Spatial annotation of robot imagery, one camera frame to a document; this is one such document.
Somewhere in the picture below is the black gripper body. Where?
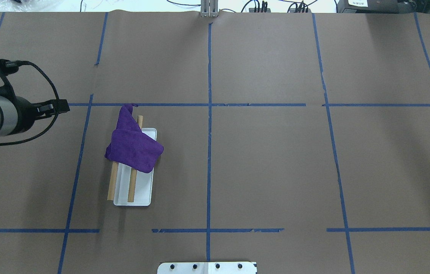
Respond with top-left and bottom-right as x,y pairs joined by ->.
11,96 -> 41,135

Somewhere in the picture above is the purple towel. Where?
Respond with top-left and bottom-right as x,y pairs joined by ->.
104,104 -> 164,173

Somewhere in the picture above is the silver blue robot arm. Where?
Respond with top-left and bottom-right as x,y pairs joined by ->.
0,96 -> 70,137

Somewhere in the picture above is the wooden rack rod left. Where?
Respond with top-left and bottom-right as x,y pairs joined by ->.
127,115 -> 144,202

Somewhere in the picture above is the white towel rack base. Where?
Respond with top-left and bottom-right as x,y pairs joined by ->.
113,127 -> 157,207

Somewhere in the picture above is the clear plastic bag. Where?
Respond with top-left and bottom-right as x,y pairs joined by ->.
0,0 -> 48,12

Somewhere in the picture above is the black box with label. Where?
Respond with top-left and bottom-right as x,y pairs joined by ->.
336,0 -> 430,14

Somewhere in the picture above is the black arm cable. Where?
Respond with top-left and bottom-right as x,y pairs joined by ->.
0,60 -> 61,148

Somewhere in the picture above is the aluminium frame post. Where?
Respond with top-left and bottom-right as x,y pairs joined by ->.
200,0 -> 219,18

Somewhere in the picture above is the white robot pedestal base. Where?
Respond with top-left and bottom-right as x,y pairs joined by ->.
157,261 -> 258,274

